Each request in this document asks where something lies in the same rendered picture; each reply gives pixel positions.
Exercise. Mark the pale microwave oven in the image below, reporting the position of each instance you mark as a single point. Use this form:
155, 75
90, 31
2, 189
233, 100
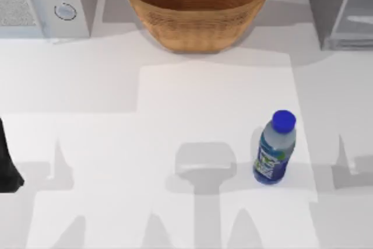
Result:
78, 1

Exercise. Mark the brown woven basket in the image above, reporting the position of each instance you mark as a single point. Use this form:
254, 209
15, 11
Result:
195, 10

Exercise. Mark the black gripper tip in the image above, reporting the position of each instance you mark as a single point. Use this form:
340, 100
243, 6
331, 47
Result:
7, 170

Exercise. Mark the blue capped water bottle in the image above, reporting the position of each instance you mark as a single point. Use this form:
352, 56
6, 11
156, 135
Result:
274, 150

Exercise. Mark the round microwave knob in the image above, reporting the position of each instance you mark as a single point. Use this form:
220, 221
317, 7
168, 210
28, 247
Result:
65, 10

